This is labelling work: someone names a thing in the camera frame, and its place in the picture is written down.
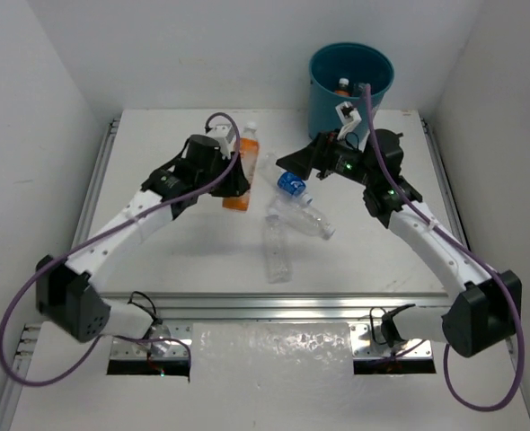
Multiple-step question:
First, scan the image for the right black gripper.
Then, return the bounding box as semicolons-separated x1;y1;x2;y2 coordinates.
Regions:
277;128;376;187

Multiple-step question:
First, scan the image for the clear bottle diagonal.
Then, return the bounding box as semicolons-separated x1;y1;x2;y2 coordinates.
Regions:
268;196;335;241

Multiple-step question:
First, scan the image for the clear bottle front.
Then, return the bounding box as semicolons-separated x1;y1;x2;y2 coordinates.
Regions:
262;215;292;284

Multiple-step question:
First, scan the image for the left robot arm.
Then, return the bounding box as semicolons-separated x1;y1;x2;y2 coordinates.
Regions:
36;132;249;343

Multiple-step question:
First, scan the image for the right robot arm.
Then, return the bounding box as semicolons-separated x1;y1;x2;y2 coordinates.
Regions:
276;129;524;357

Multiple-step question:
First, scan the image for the teal plastic bin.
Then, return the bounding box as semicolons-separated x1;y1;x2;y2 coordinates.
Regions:
308;42;394;139

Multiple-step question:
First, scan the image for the blue label bottle back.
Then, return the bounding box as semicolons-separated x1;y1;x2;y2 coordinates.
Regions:
259;153;313;206

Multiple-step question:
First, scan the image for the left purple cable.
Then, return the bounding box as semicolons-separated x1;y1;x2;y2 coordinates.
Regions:
0;111;243;387

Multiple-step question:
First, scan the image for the purple cable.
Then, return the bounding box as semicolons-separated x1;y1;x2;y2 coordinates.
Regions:
349;84;526;412
0;111;243;387

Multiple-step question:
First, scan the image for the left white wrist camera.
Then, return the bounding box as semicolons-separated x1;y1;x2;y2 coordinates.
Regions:
206;124;236;159

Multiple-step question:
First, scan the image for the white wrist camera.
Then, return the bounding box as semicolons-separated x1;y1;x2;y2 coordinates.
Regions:
335;101;361;140
206;124;236;159

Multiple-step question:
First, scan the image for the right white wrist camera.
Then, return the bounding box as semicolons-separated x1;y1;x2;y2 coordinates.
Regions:
335;101;361;140

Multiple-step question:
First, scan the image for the aluminium frame rail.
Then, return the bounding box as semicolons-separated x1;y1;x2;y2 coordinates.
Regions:
0;114;516;431

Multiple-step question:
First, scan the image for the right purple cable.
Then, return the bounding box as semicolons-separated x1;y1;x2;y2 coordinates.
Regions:
349;84;526;412

